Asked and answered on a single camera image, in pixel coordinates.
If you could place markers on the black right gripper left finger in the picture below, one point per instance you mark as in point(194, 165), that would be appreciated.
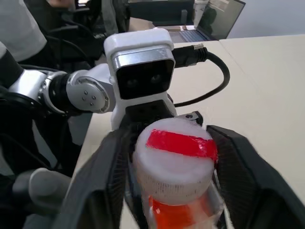
point(100, 181)

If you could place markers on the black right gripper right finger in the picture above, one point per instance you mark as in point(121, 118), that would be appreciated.
point(250, 186)

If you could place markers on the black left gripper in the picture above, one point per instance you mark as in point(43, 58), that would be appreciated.
point(147, 111)

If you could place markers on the clear bottle with orange drink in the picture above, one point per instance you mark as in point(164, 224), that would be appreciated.
point(174, 214)

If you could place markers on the grey robot body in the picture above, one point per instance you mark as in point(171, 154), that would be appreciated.
point(45, 188)

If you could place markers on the dark open laptop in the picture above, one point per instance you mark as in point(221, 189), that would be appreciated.
point(221, 19)

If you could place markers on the person in white shirt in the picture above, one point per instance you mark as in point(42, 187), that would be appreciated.
point(19, 28)

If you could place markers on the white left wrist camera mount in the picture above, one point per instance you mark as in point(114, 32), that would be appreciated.
point(138, 40)

